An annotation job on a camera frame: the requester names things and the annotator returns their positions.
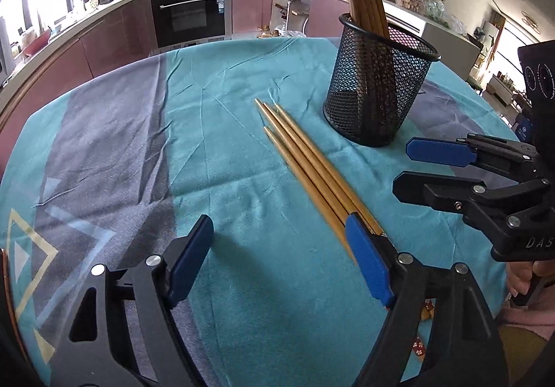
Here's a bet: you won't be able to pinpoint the ring ceiling lamp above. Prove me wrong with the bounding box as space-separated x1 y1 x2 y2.
520 11 542 33

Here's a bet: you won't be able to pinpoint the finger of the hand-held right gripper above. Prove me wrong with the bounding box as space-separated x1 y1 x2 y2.
392 171 551 236
406 133 540 173

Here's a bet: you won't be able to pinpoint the clear plastic bag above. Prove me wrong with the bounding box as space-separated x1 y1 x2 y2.
422 0 467 34

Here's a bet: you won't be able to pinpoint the pink peninsula base cabinets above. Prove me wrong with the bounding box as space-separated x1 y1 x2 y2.
231 0 428 41

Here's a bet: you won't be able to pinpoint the brown floral-end chopstick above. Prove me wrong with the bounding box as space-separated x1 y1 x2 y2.
263 126 428 359
263 103 362 218
275 103 386 237
255 98 435 320

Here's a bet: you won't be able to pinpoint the black mesh cup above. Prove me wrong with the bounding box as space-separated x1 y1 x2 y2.
322 12 441 148

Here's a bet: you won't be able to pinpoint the pink bowl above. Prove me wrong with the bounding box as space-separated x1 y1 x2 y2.
22 29 50 56

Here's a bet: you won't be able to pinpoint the teal grey printed tablecloth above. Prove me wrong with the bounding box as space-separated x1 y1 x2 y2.
0 37 538 387

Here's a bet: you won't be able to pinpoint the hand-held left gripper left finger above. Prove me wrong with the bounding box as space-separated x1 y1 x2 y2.
50 214 215 387

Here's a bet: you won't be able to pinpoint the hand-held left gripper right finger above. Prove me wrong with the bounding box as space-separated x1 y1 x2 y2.
344 214 508 387

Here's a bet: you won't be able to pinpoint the pink base cabinets with sink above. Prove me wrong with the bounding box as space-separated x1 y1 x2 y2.
0 0 157 154

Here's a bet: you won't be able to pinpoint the person's right hand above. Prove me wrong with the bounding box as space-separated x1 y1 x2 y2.
505 259 555 305

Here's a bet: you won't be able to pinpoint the black built-in oven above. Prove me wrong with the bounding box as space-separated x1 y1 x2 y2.
150 0 231 50

